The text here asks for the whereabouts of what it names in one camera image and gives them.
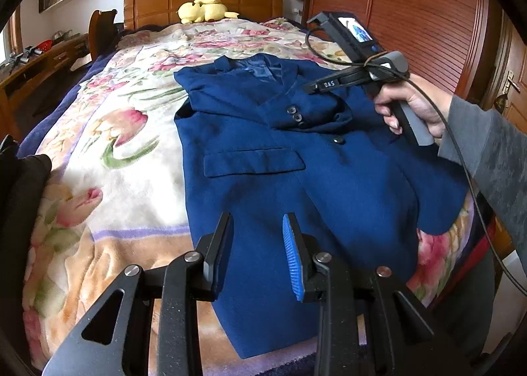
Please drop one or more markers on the dark cloth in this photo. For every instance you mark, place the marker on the dark cloth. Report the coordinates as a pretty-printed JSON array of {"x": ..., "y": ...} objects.
[{"x": 20, "y": 203}]

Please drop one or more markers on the navy blue suit jacket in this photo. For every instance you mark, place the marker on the navy blue suit jacket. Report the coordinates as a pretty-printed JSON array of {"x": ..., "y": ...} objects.
[{"x": 350, "y": 182}]

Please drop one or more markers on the wooden louvred wardrobe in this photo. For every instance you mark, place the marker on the wooden louvred wardrobe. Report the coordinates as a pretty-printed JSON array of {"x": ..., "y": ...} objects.
[{"x": 411, "y": 9}]

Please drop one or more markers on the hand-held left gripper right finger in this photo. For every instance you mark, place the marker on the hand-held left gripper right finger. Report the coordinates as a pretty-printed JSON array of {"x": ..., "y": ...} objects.
[{"x": 293, "y": 260}]

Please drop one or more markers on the wooden door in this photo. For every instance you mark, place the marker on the wooden door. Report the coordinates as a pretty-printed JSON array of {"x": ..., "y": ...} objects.
[{"x": 516, "y": 112}]

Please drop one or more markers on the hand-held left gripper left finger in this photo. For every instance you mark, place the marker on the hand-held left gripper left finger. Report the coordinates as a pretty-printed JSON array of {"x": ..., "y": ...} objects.
[{"x": 220, "y": 252}]

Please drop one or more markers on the red cloth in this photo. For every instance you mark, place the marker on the red cloth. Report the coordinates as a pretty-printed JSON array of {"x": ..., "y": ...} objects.
[{"x": 477, "y": 252}]

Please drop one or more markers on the person's grey trousers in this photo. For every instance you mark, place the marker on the person's grey trousers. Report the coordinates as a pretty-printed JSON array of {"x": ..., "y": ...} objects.
[{"x": 469, "y": 310}]

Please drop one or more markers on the dark door hanging ornament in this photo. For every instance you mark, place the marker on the dark door hanging ornament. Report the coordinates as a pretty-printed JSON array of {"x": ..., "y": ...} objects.
[{"x": 502, "y": 103}]

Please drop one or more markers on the person's right forearm grey sleeve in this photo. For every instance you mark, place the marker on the person's right forearm grey sleeve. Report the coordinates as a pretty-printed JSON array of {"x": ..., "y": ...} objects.
[{"x": 490, "y": 153}]

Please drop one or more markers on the person's right hand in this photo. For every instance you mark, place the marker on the person's right hand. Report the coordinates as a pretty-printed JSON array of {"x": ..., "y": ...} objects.
[{"x": 426, "y": 102}]

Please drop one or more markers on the floral fleece blanket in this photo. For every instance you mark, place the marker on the floral fleece blanket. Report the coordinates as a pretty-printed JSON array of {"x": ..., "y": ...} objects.
[{"x": 123, "y": 178}]

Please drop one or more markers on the wooden desk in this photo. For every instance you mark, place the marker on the wooden desk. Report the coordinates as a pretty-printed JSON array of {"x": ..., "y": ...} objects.
[{"x": 37, "y": 67}]

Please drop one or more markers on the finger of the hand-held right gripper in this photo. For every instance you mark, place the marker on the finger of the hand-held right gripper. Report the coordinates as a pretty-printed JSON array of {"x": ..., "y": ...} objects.
[{"x": 329, "y": 83}]

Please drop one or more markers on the wooden chair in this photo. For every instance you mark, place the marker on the wooden chair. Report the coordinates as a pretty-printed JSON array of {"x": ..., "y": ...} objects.
[{"x": 101, "y": 30}]

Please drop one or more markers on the navy bed sheet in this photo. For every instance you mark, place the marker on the navy bed sheet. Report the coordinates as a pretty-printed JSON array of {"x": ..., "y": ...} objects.
[{"x": 61, "y": 96}]

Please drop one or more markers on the yellow plush toy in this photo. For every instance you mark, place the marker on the yellow plush toy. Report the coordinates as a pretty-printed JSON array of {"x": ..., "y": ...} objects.
[{"x": 204, "y": 10}]

